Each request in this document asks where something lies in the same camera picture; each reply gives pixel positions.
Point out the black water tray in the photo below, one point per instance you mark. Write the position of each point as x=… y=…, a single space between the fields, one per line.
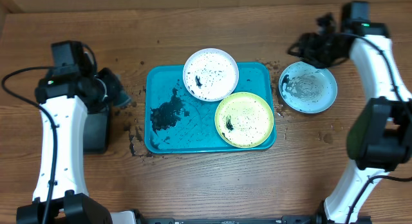
x=96 y=132

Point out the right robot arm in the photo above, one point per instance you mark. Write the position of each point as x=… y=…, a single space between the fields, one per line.
x=380 y=138

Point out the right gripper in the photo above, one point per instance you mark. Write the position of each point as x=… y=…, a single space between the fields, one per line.
x=308 y=51

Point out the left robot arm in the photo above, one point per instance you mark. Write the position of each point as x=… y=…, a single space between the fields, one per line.
x=74 y=106

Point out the yellow-green rimmed plate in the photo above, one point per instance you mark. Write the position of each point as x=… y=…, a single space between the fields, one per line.
x=244 y=120

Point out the dark green sponge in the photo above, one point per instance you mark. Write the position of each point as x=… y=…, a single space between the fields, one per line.
x=122 y=100

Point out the white speckled plate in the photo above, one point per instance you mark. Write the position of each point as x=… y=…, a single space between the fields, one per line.
x=210 y=74

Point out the light blue plate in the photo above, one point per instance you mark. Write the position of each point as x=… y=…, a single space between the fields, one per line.
x=307 y=89

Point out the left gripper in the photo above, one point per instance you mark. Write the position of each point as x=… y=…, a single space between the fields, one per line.
x=116 y=85

